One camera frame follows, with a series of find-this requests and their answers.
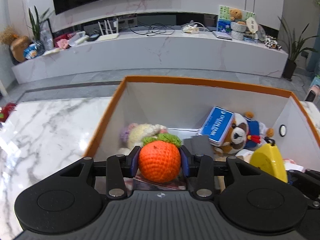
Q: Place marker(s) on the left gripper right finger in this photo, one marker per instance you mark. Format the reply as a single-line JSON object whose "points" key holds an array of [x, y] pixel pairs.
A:
{"points": [[198, 169]]}

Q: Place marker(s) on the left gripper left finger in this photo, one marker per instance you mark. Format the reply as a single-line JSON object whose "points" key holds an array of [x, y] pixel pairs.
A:
{"points": [[118, 167]]}

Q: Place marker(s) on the black textured box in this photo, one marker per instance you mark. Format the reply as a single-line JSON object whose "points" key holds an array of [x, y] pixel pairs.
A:
{"points": [[199, 144]]}

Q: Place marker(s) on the illustrated card box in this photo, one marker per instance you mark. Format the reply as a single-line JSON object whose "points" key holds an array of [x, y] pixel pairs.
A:
{"points": [[140, 183]]}

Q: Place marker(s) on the crochet bunny with flowers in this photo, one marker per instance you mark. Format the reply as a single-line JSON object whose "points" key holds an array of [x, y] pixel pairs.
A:
{"points": [[133, 135]]}

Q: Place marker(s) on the orange crochet fruit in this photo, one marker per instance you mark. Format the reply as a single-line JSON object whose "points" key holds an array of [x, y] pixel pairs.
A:
{"points": [[159, 159]]}

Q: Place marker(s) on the blue ocean park tag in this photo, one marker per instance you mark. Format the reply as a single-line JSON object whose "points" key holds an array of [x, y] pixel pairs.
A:
{"points": [[217, 125]]}

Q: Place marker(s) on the yellow banana toy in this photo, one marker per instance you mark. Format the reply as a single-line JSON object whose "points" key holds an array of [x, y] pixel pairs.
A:
{"points": [[268, 159]]}

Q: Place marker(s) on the red panda sailor plush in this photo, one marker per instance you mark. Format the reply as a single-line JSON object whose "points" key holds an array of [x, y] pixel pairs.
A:
{"points": [[244, 133]]}

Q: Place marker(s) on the orange cardboard storage box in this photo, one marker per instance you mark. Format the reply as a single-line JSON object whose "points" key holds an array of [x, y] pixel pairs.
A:
{"points": [[182, 104]]}

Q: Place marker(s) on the brown cardboard box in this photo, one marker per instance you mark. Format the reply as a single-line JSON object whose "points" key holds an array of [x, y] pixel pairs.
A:
{"points": [[220, 183]]}

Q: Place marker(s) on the pink space heater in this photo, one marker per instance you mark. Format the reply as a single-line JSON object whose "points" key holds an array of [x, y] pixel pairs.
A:
{"points": [[312, 94]]}

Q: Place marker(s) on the white marble tv bench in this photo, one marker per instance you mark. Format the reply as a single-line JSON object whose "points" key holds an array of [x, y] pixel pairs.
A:
{"points": [[179, 50]]}

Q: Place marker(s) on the red feather decoration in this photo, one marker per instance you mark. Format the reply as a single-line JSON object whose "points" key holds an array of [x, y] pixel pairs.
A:
{"points": [[6, 111]]}

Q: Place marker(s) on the white wifi router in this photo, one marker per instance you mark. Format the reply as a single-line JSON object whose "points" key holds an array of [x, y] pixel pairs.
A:
{"points": [[109, 33]]}

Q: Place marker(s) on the potted green plant right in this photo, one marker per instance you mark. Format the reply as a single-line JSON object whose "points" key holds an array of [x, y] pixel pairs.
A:
{"points": [[295, 45]]}

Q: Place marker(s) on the teddy bear on stand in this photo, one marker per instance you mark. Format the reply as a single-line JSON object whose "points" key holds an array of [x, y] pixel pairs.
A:
{"points": [[238, 26]]}

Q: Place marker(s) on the brown gourd vase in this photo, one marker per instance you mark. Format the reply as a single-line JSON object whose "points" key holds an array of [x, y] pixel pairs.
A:
{"points": [[18, 46]]}

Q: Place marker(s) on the potted plant left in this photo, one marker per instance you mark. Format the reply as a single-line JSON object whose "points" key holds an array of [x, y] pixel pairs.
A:
{"points": [[37, 20]]}

